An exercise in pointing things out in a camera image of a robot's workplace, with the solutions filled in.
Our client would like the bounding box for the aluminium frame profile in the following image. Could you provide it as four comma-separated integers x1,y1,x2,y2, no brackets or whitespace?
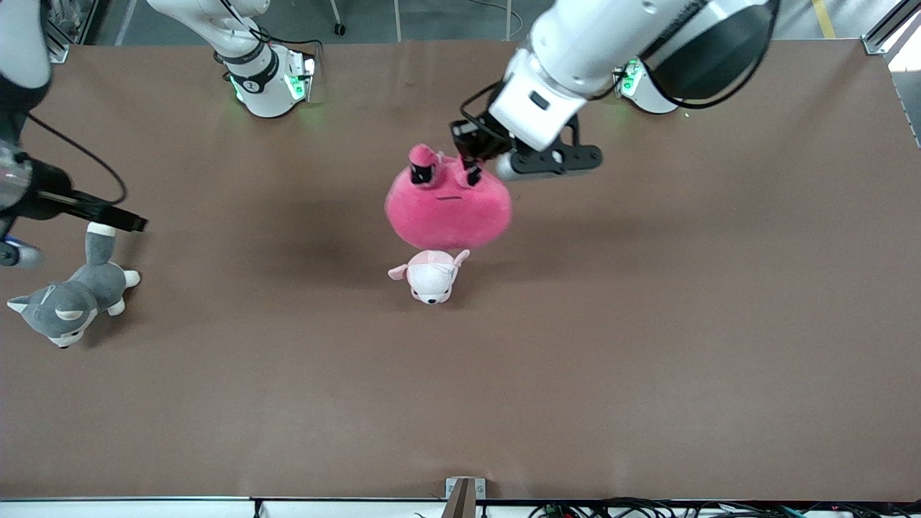
43,0,71,64
861,0,921,56

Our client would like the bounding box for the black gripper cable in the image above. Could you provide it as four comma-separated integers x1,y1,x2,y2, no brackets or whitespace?
25,114,129,207
639,0,783,110

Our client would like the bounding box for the grey white husky plush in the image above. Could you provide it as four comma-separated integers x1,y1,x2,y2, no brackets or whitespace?
6,221,142,350

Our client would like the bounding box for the grey metal table bracket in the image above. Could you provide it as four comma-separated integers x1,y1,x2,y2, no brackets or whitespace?
445,477,487,518

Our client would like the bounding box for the black cable bundle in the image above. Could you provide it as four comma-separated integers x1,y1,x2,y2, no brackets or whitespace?
527,496,921,518

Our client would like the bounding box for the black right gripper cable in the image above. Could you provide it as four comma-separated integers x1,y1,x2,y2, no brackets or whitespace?
25,114,129,207

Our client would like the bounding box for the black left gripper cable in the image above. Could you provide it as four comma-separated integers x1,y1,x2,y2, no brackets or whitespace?
639,0,783,110

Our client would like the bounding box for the black right arm base cable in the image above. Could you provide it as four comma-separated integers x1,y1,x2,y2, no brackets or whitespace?
213,0,322,76

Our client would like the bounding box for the white pink puppy plush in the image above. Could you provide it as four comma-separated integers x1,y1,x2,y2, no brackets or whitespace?
388,248,471,306

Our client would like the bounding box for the pink blob plush toy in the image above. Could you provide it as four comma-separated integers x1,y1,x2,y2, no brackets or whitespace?
384,143,514,251

